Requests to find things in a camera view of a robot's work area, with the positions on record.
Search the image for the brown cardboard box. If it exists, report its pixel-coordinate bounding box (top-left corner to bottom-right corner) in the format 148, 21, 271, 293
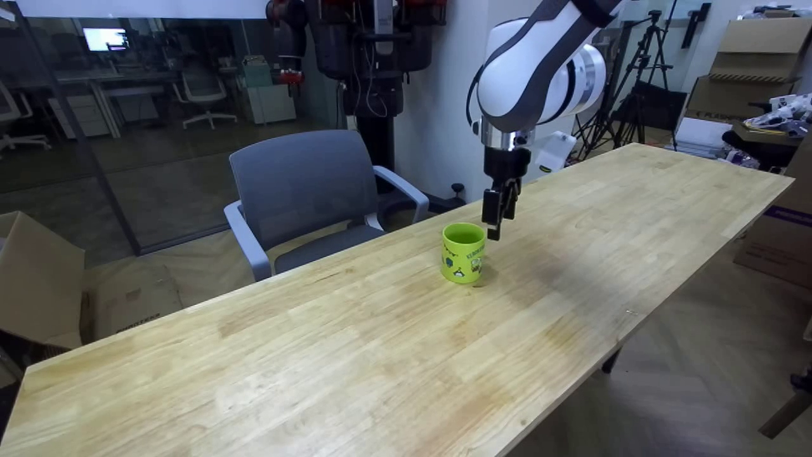
0, 210, 83, 349

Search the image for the yellow-green plastic mug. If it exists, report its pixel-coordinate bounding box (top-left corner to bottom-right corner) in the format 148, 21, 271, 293
441, 223, 488, 285

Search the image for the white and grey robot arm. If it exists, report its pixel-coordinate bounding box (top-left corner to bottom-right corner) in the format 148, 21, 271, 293
464, 0, 625, 241

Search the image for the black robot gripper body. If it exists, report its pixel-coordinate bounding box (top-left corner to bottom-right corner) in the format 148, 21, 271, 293
484, 148, 531, 187

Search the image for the grey office chair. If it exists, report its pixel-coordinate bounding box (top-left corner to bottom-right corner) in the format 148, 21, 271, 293
223, 129, 428, 281

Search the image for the computer monitor behind glass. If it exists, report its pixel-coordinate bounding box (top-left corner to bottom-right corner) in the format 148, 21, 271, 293
83, 29, 130, 53

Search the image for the black camera tripod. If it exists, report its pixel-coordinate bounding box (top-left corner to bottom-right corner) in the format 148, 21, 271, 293
577, 10, 686, 161

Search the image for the white office chair behind glass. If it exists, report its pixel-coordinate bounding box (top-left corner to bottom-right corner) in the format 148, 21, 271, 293
173, 67, 235, 129

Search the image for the tan cardboard box stack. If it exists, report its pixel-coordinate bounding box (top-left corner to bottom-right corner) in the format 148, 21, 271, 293
673, 19, 812, 158

